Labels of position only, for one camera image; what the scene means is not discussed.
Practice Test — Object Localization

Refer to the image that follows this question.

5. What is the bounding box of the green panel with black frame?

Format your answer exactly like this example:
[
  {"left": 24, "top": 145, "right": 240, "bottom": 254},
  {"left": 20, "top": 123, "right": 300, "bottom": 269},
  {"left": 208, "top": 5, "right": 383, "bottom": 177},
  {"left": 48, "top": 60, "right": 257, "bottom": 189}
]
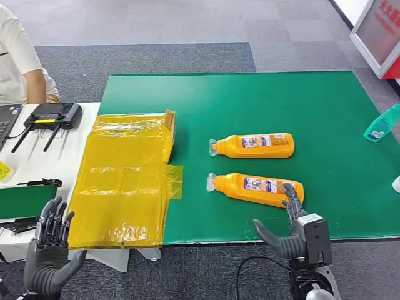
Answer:
[{"left": 0, "top": 177, "right": 63, "bottom": 220}]

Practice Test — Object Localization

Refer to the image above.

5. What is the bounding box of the person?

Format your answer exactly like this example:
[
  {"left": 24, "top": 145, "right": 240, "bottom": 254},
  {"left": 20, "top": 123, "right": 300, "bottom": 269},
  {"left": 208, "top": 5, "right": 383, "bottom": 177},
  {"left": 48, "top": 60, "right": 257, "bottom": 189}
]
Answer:
[{"left": 0, "top": 4, "right": 61, "bottom": 106}]

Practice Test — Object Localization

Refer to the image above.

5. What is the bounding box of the red and white sign stand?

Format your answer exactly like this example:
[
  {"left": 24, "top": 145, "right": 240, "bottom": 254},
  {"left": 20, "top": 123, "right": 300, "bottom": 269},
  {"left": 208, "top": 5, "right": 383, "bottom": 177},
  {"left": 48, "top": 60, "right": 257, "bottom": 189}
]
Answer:
[{"left": 349, "top": 0, "right": 400, "bottom": 80}]

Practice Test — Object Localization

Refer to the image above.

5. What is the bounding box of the black bracket stand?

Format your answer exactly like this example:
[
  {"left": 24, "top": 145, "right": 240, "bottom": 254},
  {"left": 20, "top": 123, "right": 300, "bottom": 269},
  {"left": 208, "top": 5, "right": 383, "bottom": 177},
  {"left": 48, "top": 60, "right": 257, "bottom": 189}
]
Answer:
[{"left": 0, "top": 216, "right": 42, "bottom": 236}]

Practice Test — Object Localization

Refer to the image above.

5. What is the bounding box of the teal plastic bottle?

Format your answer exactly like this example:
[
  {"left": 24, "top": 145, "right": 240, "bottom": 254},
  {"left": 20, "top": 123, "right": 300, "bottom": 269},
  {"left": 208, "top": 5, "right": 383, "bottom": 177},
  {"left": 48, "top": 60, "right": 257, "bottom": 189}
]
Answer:
[{"left": 363, "top": 103, "right": 400, "bottom": 143}]

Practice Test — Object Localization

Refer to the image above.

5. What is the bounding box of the black laptop cable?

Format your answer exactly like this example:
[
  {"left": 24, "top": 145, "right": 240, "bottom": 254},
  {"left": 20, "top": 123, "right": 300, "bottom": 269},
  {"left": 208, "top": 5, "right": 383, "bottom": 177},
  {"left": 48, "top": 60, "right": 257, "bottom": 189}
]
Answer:
[{"left": 3, "top": 127, "right": 30, "bottom": 141}]

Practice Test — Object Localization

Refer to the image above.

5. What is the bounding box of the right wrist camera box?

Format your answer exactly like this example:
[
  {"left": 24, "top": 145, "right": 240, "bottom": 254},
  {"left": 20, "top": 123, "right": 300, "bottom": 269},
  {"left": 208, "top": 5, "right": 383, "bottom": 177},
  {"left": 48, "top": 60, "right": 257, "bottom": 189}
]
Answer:
[{"left": 296, "top": 213, "right": 334, "bottom": 268}]

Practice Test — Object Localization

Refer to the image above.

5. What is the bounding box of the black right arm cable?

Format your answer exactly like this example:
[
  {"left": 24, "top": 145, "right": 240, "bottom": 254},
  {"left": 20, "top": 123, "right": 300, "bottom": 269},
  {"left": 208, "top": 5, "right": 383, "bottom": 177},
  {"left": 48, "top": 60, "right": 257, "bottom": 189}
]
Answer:
[{"left": 235, "top": 255, "right": 297, "bottom": 300}]

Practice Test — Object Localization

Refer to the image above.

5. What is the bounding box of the dark laptop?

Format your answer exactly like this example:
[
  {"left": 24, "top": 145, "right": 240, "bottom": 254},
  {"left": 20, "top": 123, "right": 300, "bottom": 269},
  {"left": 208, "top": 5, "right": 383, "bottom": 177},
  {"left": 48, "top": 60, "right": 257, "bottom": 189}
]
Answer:
[{"left": 0, "top": 104, "right": 24, "bottom": 152}]

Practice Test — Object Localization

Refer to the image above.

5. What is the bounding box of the white table leg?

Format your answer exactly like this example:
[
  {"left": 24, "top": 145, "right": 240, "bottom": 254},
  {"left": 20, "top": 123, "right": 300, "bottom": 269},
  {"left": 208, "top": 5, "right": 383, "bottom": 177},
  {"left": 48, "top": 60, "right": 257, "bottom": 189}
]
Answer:
[{"left": 86, "top": 247, "right": 162, "bottom": 274}]

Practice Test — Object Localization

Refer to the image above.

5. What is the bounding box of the black remote controller with antennas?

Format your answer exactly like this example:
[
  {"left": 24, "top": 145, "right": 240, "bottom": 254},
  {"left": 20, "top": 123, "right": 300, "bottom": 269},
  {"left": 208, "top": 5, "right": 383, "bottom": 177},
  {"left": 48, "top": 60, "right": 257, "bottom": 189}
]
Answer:
[{"left": 11, "top": 102, "right": 84, "bottom": 154}]

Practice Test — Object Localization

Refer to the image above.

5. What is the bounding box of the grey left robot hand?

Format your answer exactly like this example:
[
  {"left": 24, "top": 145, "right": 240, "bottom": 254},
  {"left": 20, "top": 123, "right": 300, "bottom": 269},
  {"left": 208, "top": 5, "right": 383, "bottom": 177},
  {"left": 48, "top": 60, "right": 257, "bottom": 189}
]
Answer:
[{"left": 23, "top": 196, "right": 88, "bottom": 298}]

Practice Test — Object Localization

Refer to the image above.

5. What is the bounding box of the orange bottle with clear cap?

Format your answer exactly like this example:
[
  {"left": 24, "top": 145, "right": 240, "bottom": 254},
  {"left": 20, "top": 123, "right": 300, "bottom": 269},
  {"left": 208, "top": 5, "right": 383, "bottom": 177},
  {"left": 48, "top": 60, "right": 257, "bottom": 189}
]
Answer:
[
  {"left": 206, "top": 171, "right": 305, "bottom": 209},
  {"left": 208, "top": 132, "right": 295, "bottom": 159}
]

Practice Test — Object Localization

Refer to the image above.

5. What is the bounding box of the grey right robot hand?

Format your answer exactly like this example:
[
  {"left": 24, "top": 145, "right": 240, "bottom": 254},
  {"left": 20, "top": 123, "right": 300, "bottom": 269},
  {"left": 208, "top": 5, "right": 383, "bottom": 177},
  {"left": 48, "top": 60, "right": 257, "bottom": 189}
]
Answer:
[{"left": 252, "top": 182, "right": 309, "bottom": 261}]

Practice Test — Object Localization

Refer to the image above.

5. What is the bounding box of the cardboard box in yellow tape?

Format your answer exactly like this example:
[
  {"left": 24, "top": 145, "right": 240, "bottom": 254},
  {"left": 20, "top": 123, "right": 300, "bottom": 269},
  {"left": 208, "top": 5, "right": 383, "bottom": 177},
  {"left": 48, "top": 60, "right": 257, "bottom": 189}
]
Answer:
[{"left": 67, "top": 109, "right": 184, "bottom": 251}]

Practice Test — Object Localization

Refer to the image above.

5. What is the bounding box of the clear bag with yellow label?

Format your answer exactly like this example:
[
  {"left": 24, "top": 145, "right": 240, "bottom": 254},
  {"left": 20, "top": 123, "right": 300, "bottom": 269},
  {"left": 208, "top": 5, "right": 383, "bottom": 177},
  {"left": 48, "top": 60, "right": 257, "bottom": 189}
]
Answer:
[{"left": 0, "top": 160, "right": 16, "bottom": 184}]

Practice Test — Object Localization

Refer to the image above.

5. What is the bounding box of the green table mat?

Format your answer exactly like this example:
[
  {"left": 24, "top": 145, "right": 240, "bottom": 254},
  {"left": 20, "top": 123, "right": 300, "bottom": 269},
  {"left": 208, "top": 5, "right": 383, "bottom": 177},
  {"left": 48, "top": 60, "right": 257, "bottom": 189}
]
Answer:
[{"left": 98, "top": 70, "right": 400, "bottom": 246}]

